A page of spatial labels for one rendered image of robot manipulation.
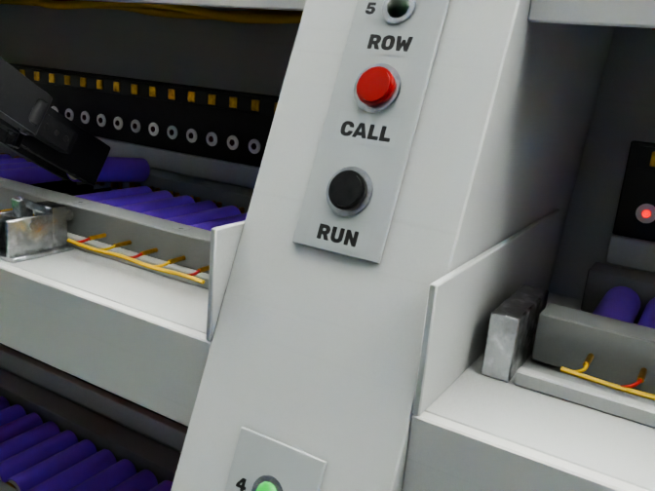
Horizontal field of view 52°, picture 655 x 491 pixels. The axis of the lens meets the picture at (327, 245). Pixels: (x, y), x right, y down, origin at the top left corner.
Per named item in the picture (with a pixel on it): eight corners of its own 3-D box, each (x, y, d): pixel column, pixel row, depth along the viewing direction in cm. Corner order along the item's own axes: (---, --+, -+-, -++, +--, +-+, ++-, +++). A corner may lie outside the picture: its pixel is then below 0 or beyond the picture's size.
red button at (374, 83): (386, 105, 26) (397, 66, 26) (350, 101, 27) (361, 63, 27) (396, 114, 27) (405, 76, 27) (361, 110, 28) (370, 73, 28)
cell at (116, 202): (174, 216, 49) (105, 232, 43) (156, 211, 50) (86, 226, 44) (175, 192, 48) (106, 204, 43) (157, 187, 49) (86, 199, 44)
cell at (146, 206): (197, 222, 48) (127, 238, 42) (177, 217, 49) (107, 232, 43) (198, 197, 47) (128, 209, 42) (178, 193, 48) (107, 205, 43)
